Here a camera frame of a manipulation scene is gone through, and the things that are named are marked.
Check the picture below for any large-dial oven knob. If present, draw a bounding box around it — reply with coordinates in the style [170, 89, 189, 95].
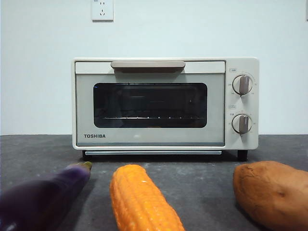
[232, 74, 254, 96]

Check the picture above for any brown sweet potato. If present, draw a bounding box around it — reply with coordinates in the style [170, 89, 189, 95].
[232, 160, 308, 231]

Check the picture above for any metal wire oven rack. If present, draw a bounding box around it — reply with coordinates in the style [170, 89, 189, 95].
[105, 116, 200, 120]

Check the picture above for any purple eggplant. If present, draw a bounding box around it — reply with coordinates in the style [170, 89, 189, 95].
[0, 161, 93, 231]

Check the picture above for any cream Toshiba toaster oven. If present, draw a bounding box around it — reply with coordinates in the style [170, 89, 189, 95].
[71, 57, 260, 161]

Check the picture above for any oven door with glass window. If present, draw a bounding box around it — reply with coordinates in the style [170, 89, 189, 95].
[75, 61, 226, 147]

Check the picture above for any orange corn cob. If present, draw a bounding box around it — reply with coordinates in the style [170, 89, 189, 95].
[109, 164, 186, 231]

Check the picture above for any silver oven crumb tray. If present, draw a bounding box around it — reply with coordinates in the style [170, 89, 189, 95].
[85, 151, 222, 155]

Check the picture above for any small-dial oven knob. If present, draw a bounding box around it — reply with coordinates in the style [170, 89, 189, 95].
[231, 113, 253, 135]

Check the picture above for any white wall socket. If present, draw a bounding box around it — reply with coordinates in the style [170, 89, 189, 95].
[91, 0, 114, 23]

